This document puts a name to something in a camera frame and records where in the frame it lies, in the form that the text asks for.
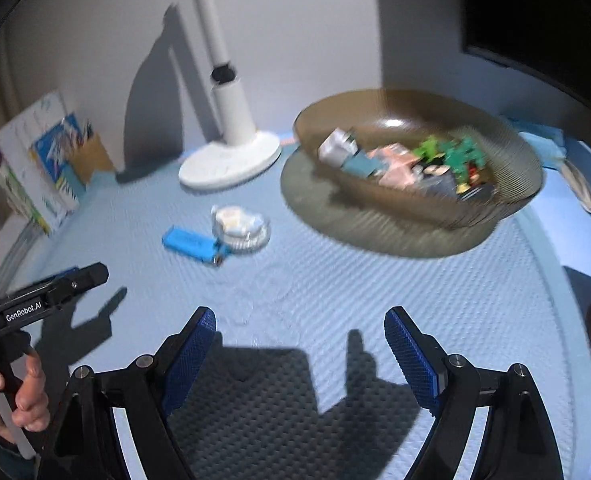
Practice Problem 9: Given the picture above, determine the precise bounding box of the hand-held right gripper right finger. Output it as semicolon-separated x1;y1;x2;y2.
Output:
384;306;563;480

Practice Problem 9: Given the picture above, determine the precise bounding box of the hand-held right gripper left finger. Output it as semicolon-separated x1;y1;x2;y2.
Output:
38;306;217;480

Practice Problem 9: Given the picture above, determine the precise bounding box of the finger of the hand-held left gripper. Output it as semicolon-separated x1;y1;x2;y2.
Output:
46;262;110;307

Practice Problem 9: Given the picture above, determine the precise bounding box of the amber ribbed glass bowl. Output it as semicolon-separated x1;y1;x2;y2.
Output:
293;89;546;231

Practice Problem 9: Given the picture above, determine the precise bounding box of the teal translucent toy figure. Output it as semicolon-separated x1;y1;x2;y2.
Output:
443;137;487;183

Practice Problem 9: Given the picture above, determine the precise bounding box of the person's left hand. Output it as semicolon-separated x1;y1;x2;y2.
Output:
0;349;51;444

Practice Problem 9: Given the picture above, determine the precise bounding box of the blue quilted mat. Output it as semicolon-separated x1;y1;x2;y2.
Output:
0;130;591;480

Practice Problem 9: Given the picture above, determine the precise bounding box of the blue lighter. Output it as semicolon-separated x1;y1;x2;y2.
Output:
162;227;230;267

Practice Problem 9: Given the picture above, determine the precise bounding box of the brown cardboard box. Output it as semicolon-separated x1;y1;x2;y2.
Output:
68;134;117;187

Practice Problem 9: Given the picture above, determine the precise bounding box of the stack of books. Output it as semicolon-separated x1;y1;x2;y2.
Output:
0;91;95;237

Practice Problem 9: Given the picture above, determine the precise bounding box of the round clear case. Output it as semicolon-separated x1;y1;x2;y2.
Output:
210;204;272;254

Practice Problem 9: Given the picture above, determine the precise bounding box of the pink packet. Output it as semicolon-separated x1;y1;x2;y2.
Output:
365;144;419;187

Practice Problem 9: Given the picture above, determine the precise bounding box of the small green toy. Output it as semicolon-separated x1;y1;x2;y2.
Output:
414;136;444;161

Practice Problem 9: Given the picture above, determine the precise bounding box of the white desk lamp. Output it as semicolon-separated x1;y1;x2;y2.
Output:
83;0;282;191

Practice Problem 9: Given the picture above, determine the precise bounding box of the striped folded paper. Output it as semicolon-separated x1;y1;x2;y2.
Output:
559;159;591;239

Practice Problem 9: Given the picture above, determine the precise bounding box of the blue folded cloth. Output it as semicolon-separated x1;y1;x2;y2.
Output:
505;117;569;167

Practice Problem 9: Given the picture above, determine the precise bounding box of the dark framed panel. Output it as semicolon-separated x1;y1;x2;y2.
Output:
458;0;591;107

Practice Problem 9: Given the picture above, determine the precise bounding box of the white metal rail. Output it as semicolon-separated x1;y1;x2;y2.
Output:
0;220;52;283

